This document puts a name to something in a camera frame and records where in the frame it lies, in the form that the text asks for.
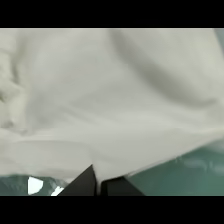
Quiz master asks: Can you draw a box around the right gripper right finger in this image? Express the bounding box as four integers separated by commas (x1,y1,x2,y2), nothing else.
100,175,146,197

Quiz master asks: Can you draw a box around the white garment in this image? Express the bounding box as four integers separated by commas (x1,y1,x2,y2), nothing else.
0,28,224,195

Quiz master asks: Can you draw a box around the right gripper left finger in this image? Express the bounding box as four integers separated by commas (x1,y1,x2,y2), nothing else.
57,163,99,197

